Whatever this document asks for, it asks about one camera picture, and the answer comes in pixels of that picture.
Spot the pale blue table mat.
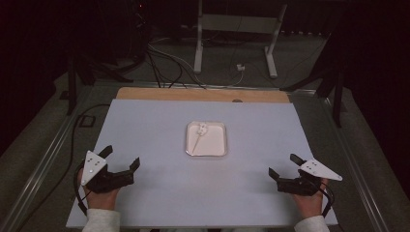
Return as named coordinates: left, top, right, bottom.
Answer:
left=66, top=99, right=338, bottom=229

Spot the white square plate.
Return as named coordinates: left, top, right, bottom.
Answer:
left=185, top=120, right=228, bottom=158

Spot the long black floor cable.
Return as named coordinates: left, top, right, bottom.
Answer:
left=15, top=103, right=111, bottom=232

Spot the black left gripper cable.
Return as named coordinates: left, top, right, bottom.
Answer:
left=73, top=163, right=91, bottom=217

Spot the bundle of black floor cables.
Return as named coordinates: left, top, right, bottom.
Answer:
left=146, top=47, right=207, bottom=90

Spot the dark equipment rack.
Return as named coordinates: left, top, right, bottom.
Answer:
left=93, top=0, right=152, bottom=67

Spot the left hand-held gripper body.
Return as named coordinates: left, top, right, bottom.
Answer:
left=80, top=150, right=134, bottom=194

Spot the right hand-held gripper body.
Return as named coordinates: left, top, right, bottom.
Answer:
left=277, top=158, right=343, bottom=197

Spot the person's right hand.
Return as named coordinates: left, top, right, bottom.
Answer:
left=291, top=179, right=330, bottom=220

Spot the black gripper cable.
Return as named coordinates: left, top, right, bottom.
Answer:
left=73, top=163, right=91, bottom=217
left=317, top=185, right=336, bottom=218

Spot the black square floor socket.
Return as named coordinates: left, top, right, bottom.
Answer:
left=78, top=114, right=97, bottom=129

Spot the black tripod stand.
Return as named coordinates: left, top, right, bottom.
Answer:
left=279, top=32, right=345, bottom=129
left=66, top=52, right=134, bottom=116

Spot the metal floor rail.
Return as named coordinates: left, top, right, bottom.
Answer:
left=317, top=91, right=390, bottom=232
left=0, top=86, right=95, bottom=232

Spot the white floor cable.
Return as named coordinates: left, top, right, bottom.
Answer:
left=148, top=43, right=245, bottom=88

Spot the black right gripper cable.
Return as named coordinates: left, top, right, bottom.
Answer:
left=317, top=185, right=336, bottom=218

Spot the person's left hand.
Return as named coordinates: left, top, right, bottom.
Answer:
left=76, top=167, right=122, bottom=211

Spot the grey metal stand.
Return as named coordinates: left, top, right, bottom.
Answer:
left=192, top=0, right=288, bottom=79

